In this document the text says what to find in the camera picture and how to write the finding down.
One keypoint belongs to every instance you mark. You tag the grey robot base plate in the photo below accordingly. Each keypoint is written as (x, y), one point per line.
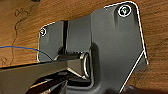
(113, 36)

